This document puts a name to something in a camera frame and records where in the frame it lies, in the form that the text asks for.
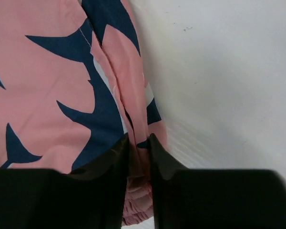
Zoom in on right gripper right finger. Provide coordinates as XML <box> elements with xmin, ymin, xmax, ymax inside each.
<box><xmin>149</xmin><ymin>135</ymin><xmax>286</xmax><ymax>229</ymax></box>

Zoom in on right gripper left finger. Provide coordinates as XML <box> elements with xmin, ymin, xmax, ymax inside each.
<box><xmin>0</xmin><ymin>137</ymin><xmax>129</xmax><ymax>229</ymax></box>

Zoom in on pink shark print shorts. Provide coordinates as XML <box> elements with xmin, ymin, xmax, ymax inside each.
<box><xmin>0</xmin><ymin>0</ymin><xmax>167</xmax><ymax>226</ymax></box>

